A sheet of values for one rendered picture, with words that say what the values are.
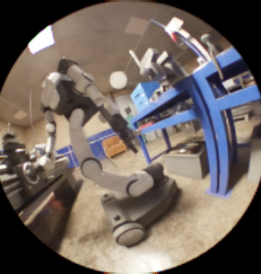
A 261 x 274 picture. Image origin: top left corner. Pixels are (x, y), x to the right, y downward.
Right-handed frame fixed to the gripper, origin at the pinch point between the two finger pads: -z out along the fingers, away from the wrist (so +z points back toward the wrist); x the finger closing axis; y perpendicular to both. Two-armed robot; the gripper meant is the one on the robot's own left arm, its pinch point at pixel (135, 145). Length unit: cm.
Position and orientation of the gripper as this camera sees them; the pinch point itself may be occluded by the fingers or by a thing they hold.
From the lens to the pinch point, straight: 50.4
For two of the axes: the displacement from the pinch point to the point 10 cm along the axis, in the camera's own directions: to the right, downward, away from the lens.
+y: 7.2, -5.9, -3.6
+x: -2.7, 2.4, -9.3
